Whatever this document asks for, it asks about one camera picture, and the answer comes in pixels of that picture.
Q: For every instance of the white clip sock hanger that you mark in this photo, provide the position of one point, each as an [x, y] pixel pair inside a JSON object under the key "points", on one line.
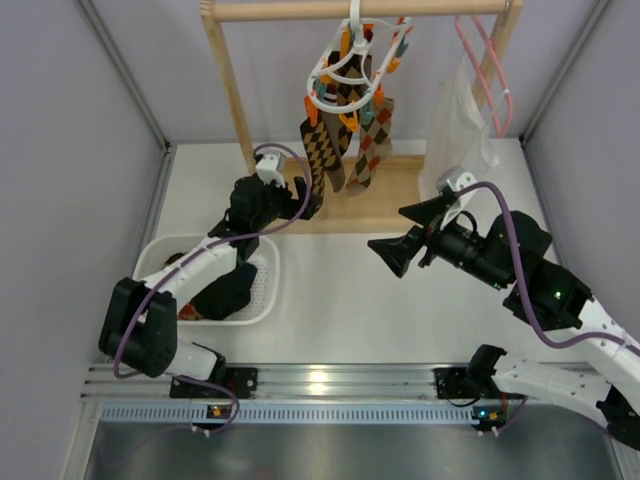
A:
{"points": [[343, 64]]}

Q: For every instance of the beige orange argyle sock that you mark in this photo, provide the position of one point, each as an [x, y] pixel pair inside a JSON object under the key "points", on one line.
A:
{"points": [[375, 147]]}

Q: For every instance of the pink clothes hanger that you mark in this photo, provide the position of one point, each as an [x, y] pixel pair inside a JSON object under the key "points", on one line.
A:
{"points": [[501, 109]]}

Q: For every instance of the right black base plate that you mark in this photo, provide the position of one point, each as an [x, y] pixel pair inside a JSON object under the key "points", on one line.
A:
{"points": [[453, 386]]}

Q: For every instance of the white perforated plastic basket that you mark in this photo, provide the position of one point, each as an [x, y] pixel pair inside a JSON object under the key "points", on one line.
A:
{"points": [[264, 290]]}

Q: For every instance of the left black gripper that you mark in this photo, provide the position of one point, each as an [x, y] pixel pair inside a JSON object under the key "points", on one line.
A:
{"points": [[288, 193]]}

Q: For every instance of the clear plastic bag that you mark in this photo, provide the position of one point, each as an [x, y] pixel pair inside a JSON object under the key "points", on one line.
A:
{"points": [[458, 135]]}

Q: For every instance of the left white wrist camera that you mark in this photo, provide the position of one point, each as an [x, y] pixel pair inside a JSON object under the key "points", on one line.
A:
{"points": [[269, 169]]}

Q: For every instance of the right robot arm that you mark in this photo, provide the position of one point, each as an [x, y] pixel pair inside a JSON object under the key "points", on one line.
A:
{"points": [[560, 308]]}

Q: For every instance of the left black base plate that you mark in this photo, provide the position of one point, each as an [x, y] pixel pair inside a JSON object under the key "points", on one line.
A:
{"points": [[241, 381]]}

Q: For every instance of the black yellow checkered sock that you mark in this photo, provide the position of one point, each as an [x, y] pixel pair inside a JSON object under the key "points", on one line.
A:
{"points": [[318, 150]]}

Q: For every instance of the wooden clothes rack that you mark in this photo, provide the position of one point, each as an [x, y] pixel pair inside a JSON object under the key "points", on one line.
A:
{"points": [[342, 216]]}

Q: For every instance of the dark socks in basket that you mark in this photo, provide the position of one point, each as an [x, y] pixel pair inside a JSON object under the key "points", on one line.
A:
{"points": [[220, 299]]}

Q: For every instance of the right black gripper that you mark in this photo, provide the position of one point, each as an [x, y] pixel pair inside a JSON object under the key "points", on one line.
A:
{"points": [[427, 239]]}

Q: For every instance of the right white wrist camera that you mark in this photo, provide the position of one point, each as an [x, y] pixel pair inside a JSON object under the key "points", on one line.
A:
{"points": [[455, 180]]}

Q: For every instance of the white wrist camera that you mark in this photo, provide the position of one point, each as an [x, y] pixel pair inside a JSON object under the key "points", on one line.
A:
{"points": [[269, 169], [455, 180]]}

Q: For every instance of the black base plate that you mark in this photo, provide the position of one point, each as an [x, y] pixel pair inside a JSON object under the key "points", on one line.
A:
{"points": [[241, 381], [453, 386]]}

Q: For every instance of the aluminium mounting rail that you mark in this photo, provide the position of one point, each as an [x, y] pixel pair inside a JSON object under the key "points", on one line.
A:
{"points": [[299, 394]]}

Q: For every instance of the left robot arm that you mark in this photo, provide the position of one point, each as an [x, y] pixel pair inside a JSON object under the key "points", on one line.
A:
{"points": [[140, 331]]}

